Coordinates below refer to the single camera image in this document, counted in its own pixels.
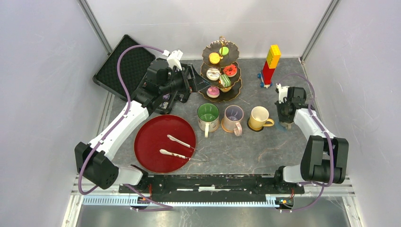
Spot yellow ceramic mug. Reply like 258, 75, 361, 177
248, 106, 275, 131

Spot three-tier black gold stand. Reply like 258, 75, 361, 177
200, 36, 243, 103

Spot red round tray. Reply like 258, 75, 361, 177
134, 114, 196, 174

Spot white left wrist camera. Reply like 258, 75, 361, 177
163, 49, 183, 71

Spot white chocolate striped donut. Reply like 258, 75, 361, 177
206, 67, 221, 81

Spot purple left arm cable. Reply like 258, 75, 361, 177
77, 45, 165, 195

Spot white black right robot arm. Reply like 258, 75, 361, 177
273, 84, 349, 193

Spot green inside ceramic mug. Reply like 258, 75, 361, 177
197, 103, 220, 138

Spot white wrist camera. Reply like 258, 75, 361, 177
163, 49, 183, 71
276, 83, 289, 104

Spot green matcha cake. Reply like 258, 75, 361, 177
219, 74, 231, 88

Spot red yellow toy block tower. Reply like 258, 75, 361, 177
257, 44, 281, 88

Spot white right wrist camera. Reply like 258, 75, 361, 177
276, 83, 289, 104

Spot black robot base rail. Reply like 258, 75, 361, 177
134, 174, 305, 202

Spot orange macaron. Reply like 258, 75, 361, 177
209, 52, 221, 65

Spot pink frosted donut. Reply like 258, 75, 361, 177
206, 87, 220, 98

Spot woven coaster front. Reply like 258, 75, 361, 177
221, 120, 234, 133

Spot pink ceramic mug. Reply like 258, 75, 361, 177
223, 105, 244, 136

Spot red frosted donut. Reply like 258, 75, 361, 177
223, 64, 238, 78

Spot green macaron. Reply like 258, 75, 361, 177
219, 46, 229, 56

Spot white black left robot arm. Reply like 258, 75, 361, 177
74, 59, 210, 195

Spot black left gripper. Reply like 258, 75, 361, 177
160, 63, 211, 96

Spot small brown pastry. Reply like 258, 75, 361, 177
220, 87, 231, 93

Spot yellow round coaster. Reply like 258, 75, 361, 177
247, 118, 264, 132

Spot blue round coaster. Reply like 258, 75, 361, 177
275, 121, 287, 131

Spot black poker chip case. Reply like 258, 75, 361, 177
92, 34, 192, 115

